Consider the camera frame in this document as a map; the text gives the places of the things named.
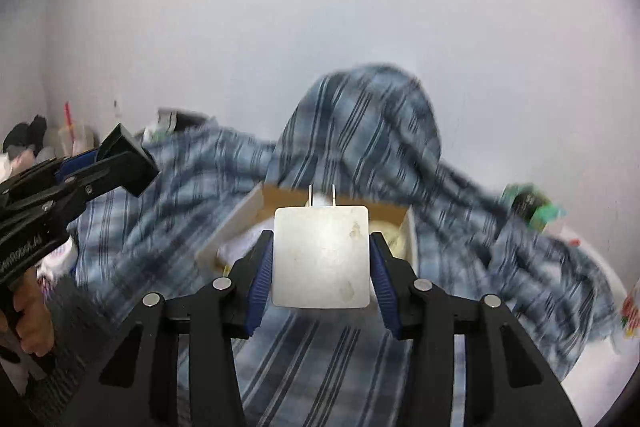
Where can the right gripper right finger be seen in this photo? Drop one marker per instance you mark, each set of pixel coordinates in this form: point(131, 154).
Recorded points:
point(508, 382)

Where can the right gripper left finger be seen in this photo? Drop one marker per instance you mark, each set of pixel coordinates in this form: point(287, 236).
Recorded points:
point(135, 380)

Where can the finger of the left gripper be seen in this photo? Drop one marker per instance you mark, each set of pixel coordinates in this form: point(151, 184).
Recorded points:
point(99, 175)
point(49, 178)

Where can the black square cup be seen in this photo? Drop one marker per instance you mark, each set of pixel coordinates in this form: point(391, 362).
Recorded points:
point(133, 166)

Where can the white power adapter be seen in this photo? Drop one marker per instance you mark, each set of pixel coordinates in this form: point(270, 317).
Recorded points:
point(321, 255)

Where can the person's left hand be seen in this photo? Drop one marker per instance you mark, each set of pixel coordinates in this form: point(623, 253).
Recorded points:
point(34, 329)

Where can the dark box behind blanket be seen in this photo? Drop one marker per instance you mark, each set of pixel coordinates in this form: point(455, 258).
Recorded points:
point(169, 121)

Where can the floral printed box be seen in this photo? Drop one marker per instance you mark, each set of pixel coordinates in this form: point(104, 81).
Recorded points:
point(630, 313)

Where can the green wrapped dark jar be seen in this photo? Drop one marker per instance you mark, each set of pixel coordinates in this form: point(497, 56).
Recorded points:
point(533, 206)

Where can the cream round jar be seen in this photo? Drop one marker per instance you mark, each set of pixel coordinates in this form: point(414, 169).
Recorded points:
point(393, 237)

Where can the white cardboard tray box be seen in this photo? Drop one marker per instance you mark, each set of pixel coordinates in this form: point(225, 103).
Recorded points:
point(263, 201)

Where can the blue plaid blanket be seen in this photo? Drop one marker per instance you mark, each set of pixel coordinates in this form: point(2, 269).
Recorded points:
point(368, 133)

